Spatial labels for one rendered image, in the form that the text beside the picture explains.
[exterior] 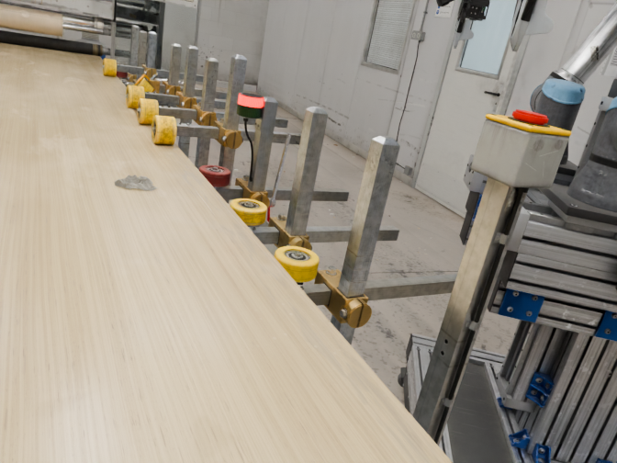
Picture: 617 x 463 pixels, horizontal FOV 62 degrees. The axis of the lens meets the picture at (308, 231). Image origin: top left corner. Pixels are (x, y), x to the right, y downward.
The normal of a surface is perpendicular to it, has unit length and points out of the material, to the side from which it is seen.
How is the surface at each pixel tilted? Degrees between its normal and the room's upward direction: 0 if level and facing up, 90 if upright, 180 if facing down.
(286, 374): 0
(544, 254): 90
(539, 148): 90
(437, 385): 90
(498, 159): 90
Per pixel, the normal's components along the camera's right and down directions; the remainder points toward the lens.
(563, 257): -0.14, 0.33
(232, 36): 0.36, 0.40
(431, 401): -0.88, 0.01
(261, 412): 0.18, -0.92
